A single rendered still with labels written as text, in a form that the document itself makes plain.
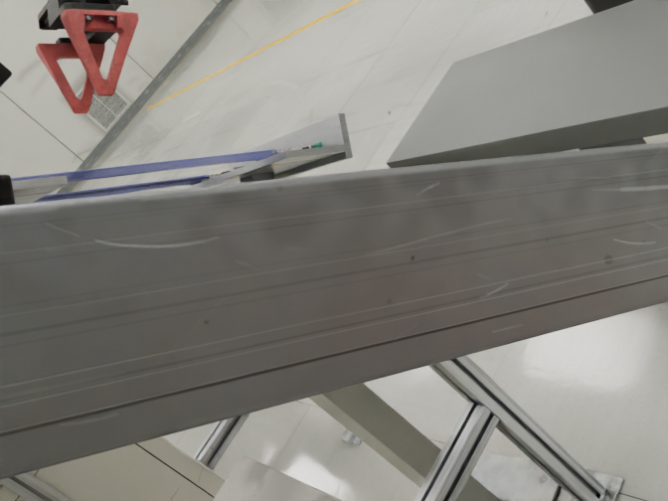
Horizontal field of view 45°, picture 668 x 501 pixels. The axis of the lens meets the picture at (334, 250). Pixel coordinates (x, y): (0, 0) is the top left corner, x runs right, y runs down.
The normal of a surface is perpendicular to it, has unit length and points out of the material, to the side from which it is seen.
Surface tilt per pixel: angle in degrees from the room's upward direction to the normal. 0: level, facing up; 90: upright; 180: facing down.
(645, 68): 0
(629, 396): 0
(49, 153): 90
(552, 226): 90
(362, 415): 90
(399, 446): 90
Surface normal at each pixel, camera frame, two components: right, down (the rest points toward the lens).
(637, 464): -0.67, -0.62
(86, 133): 0.53, -0.02
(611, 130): -0.52, 0.78
